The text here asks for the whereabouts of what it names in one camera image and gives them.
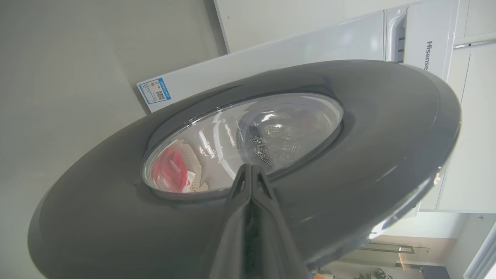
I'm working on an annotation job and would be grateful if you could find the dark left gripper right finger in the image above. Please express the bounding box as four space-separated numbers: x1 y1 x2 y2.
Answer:
252 165 310 279

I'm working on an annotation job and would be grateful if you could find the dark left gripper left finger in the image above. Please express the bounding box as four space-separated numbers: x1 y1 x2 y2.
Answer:
209 164 254 279

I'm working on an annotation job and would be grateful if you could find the red white garment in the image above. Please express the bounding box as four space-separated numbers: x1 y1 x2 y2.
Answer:
152 146 191 193

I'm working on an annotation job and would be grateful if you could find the dark round washer door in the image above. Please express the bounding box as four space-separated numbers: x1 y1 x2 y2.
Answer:
27 59 462 279

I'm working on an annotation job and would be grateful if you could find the white front-load washing machine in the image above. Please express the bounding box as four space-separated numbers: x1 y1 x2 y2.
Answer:
136 0 460 114

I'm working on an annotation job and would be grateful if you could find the green potted plant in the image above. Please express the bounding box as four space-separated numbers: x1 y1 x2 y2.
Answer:
353 268 394 279

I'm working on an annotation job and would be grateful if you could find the blue white energy label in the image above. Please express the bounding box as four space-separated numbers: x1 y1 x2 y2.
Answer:
138 77 172 105

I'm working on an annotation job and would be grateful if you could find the white wall cabinet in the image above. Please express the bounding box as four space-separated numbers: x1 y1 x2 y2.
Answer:
418 0 496 214

